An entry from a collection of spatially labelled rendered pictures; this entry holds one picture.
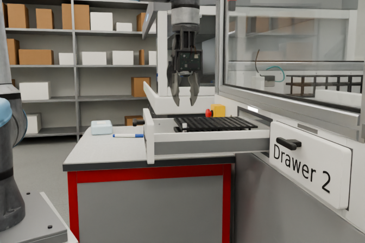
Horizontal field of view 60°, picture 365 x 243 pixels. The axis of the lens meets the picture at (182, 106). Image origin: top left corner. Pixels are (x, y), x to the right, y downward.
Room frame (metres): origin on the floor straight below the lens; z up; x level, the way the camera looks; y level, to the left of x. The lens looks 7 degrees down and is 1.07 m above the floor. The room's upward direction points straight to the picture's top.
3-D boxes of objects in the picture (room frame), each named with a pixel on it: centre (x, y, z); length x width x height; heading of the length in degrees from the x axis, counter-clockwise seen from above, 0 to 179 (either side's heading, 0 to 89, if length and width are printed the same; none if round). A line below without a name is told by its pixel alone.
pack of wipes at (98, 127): (1.48, 0.39, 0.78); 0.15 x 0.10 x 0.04; 16
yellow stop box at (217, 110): (1.31, -0.14, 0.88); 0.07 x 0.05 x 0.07; 9
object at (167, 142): (0.97, -0.10, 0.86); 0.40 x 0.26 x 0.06; 99
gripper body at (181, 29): (0.85, -0.01, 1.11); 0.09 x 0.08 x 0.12; 9
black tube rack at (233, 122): (0.97, -0.09, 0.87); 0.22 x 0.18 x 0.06; 99
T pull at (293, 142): (0.67, -0.23, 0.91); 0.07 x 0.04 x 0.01; 9
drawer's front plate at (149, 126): (0.93, 0.10, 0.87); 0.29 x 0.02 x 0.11; 9
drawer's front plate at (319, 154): (0.67, -0.26, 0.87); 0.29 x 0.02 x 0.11; 9
